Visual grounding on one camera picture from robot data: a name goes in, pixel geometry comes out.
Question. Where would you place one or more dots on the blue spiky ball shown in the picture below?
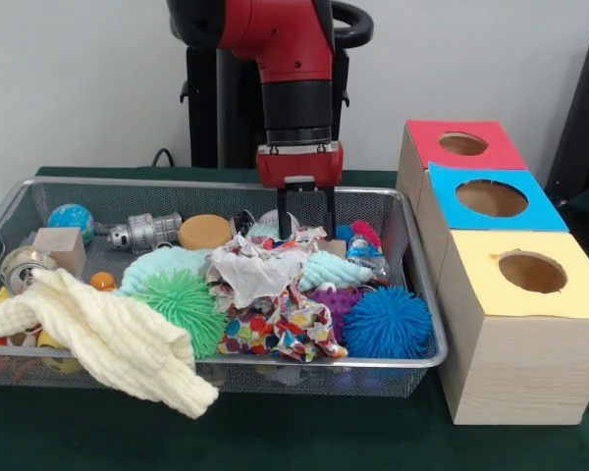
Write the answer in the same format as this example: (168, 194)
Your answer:
(388, 324)

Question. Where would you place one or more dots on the small orange ball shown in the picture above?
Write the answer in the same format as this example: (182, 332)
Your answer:
(102, 282)

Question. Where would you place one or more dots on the pale pink ball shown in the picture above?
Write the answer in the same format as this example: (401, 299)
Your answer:
(267, 221)

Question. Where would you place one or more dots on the colourful patterned cloth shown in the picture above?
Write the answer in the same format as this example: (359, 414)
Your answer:
(250, 270)
(285, 334)

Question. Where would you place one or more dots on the pale yellow cloth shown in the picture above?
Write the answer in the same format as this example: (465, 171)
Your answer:
(108, 334)

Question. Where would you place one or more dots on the mint green cloth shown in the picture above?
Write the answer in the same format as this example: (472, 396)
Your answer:
(162, 263)

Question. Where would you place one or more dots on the round silver tin can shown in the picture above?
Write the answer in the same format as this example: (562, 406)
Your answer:
(25, 270)

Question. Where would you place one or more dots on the purple spiky ball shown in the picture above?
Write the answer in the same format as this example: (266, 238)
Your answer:
(332, 302)

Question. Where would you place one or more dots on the tan round bun toy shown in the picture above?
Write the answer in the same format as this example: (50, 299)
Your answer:
(206, 234)

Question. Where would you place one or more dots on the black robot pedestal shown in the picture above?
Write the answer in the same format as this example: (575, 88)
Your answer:
(216, 108)

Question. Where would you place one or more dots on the small blue globe ball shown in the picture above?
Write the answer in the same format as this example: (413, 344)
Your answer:
(71, 220)

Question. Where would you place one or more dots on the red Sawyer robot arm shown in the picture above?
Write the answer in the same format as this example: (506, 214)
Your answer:
(285, 49)

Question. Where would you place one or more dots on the wooden box with three holes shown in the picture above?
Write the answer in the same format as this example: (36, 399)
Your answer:
(520, 363)

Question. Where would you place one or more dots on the green spiky ball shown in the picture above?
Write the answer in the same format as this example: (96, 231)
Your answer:
(182, 304)

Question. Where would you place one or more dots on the crushed silver can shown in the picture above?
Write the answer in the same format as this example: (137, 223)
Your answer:
(240, 224)

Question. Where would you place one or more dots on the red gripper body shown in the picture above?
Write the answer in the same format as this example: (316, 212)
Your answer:
(299, 165)

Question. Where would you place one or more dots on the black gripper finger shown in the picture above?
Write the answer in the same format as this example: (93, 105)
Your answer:
(329, 211)
(285, 214)

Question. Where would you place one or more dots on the red spiky toy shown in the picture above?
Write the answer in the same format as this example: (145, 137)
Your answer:
(365, 233)

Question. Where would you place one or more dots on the shallow clear mesh bin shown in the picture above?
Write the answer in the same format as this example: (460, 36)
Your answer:
(417, 334)

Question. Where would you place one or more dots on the crushed clear water bottle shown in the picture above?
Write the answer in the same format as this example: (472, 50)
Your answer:
(365, 259)

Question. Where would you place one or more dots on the small wooden cube block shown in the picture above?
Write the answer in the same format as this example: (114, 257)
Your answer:
(59, 250)

